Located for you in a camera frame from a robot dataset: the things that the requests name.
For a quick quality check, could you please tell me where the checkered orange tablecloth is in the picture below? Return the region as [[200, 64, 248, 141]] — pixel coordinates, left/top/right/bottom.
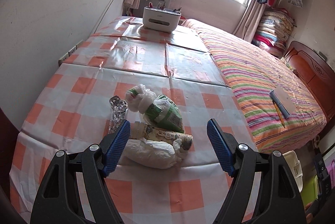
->
[[10, 17, 254, 223]]

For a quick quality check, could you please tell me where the wall power socket strip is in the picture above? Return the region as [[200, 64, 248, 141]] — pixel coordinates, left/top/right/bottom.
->
[[58, 40, 84, 66]]

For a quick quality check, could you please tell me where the pink right curtain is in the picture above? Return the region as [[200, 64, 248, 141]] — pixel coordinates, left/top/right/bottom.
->
[[233, 0, 267, 42]]

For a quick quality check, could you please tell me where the white tissue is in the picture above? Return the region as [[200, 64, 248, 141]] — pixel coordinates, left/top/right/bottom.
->
[[123, 138, 188, 170]]

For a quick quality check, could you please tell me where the green plastic basket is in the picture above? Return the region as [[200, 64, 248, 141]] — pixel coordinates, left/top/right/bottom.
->
[[301, 175, 318, 205]]

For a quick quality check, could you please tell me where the red wooden headboard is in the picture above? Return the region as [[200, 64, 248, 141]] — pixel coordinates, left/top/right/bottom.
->
[[285, 41, 335, 121]]

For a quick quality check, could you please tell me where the grey white notebook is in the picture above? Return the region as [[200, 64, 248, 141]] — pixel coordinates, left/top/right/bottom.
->
[[269, 86, 295, 118]]

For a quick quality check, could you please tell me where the cream plastic trash bin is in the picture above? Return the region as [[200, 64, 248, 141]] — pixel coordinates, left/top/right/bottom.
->
[[283, 150, 303, 192]]

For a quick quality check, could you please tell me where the pink plastic basket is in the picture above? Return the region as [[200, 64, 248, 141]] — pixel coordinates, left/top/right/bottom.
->
[[327, 159, 335, 187]]

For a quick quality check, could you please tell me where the green bag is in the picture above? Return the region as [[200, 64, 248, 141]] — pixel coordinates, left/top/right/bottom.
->
[[125, 84, 184, 133]]

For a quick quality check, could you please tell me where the stack of folded blankets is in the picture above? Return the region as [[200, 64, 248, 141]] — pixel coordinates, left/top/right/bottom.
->
[[251, 8, 296, 59]]

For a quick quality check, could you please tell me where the white desktop organizer box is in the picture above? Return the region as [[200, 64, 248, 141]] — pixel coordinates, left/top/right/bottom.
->
[[143, 7, 182, 33]]

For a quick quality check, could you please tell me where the silver foil wrapper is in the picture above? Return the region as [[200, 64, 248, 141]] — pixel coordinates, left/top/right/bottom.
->
[[108, 95, 128, 134]]

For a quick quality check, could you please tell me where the yellow pencil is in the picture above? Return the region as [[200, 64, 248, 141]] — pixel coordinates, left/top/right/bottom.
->
[[273, 101, 285, 128]]

